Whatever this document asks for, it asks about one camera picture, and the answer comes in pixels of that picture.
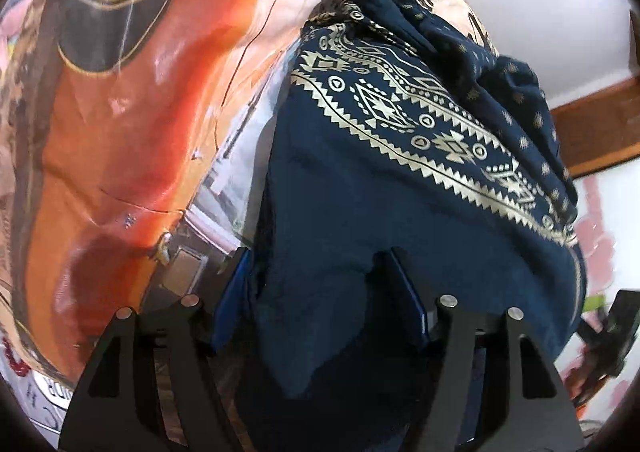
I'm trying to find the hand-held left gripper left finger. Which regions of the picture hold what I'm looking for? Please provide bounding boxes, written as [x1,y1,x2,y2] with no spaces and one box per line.
[59,246,253,452]

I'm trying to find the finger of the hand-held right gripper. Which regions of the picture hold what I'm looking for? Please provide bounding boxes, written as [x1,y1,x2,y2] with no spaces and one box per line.
[579,326,619,379]

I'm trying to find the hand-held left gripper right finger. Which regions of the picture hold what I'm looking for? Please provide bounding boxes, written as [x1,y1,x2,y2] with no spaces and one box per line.
[372,247,583,452]

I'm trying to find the navy patterned dress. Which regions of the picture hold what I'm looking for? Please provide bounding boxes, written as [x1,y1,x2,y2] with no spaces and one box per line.
[212,0,586,452]

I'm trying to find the pink door sticker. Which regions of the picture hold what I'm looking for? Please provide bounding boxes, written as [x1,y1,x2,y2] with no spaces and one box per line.
[575,172,621,293]

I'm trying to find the printed bed sheet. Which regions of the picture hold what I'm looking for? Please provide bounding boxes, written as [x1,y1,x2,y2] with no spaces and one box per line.
[0,0,501,448]

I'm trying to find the white wardrobe with wooden frame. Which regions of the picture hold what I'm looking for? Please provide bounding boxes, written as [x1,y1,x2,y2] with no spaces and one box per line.
[547,77,640,413]

